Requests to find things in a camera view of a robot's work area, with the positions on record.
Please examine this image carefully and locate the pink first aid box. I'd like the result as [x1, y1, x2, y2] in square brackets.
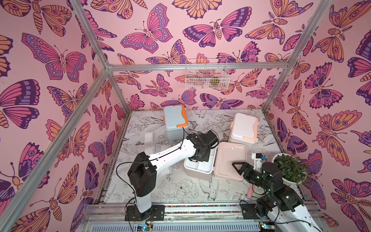
[185, 142, 252, 182]

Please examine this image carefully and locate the white divided tray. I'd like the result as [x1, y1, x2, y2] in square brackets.
[184, 148, 216, 174]

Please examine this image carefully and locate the white and peach first aid box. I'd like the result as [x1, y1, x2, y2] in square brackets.
[228, 113, 259, 145]

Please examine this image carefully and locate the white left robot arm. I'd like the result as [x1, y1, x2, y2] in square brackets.
[128, 130, 219, 214]

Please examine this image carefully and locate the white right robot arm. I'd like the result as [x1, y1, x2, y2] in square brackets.
[232, 162, 321, 232]

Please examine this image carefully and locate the grey and orange first aid box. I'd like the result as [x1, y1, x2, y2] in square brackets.
[163, 104, 189, 141]

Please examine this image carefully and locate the purple and pink brush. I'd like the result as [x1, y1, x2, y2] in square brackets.
[246, 184, 254, 200]

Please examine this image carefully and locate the potted green plant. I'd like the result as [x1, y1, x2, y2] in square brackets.
[272, 153, 307, 186]

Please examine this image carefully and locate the white wire basket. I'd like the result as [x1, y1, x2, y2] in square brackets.
[184, 59, 230, 91]

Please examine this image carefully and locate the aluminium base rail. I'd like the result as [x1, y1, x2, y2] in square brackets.
[78, 202, 328, 232]

